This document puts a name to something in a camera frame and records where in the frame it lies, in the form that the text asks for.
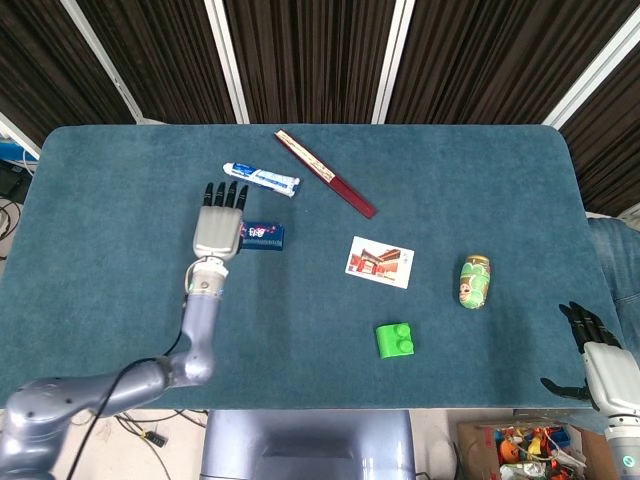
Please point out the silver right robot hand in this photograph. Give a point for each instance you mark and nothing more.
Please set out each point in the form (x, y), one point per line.
(612, 380)

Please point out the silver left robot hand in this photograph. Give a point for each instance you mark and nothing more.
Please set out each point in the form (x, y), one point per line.
(217, 232)

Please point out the blue box with flap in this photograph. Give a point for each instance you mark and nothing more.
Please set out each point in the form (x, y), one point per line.
(262, 236)

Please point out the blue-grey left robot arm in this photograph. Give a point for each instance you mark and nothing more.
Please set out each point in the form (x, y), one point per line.
(197, 330)

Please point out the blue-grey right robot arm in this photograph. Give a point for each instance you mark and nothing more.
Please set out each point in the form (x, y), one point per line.
(625, 450)

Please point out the white blue toothpaste tube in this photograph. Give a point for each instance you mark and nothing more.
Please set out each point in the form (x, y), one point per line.
(262, 177)

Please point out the teal table cloth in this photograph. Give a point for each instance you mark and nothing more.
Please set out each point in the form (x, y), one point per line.
(150, 175)

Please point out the dark red folded fan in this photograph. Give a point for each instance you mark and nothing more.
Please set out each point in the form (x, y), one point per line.
(345, 192)

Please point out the cardboard box of toys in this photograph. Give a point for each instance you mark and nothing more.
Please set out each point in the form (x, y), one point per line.
(475, 450)

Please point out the red building postcard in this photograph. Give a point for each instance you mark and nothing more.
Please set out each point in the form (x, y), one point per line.
(380, 262)

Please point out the green painted doll figure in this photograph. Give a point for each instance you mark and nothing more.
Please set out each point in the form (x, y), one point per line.
(475, 282)

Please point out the dark brown pleated curtain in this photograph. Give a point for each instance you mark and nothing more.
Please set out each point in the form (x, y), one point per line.
(310, 50)

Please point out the bright green toy block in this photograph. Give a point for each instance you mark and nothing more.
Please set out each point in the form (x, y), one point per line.
(392, 342)

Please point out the black device box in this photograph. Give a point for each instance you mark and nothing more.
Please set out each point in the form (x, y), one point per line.
(12, 182)

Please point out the black floor plug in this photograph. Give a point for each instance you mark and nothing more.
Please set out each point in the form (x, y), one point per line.
(155, 439)

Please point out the blue-grey robot torso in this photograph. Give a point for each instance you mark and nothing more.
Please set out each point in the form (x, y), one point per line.
(300, 445)

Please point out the white metal frame post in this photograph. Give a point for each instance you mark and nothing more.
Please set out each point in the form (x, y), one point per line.
(595, 70)
(100, 55)
(392, 60)
(227, 60)
(20, 135)

